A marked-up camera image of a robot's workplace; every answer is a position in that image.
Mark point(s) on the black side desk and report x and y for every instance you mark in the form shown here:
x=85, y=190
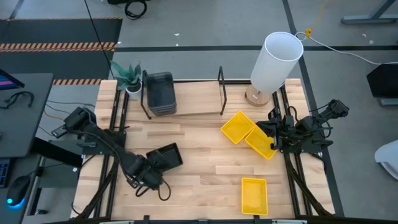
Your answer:
x=25, y=124

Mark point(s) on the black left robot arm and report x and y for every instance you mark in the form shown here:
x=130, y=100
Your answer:
x=102, y=137

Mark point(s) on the black computer mouse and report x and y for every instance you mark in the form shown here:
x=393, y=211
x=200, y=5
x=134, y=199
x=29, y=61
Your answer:
x=18, y=189

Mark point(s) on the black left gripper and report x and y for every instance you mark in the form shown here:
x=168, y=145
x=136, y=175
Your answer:
x=152, y=175

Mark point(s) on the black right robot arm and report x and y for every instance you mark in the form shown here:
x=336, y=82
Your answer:
x=311, y=127

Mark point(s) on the large clear grey plastic bin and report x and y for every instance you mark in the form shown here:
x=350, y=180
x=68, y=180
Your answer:
x=160, y=90

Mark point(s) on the yellow mesh plastic basket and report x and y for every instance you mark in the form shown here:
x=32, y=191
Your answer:
x=237, y=127
x=259, y=143
x=254, y=196

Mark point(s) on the white shade table lamp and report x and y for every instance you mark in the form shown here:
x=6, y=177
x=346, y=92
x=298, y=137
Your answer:
x=273, y=65

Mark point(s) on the computer monitor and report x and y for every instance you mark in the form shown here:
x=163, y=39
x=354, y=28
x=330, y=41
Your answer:
x=7, y=81

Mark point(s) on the white chair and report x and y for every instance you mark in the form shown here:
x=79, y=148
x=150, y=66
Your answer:
x=388, y=158

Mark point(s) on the wooden shelf with black frame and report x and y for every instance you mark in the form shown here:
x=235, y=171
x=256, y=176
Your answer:
x=196, y=99

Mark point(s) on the grey table leg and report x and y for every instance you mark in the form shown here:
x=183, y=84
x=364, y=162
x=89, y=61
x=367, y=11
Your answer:
x=367, y=19

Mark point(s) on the black keyboard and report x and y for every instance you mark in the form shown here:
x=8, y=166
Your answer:
x=4, y=172

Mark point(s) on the green plant in white pot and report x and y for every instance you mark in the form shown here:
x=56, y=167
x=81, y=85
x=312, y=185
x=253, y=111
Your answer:
x=127, y=77

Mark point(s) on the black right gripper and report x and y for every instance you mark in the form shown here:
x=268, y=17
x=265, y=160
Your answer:
x=283, y=127

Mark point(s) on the black box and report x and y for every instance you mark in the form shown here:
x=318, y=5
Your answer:
x=384, y=81

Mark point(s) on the black hazard-striped floor mat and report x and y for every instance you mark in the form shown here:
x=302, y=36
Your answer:
x=56, y=31

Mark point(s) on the black slotted plastic basket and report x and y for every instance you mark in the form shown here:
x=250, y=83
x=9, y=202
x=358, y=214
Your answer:
x=169, y=155
x=179, y=161

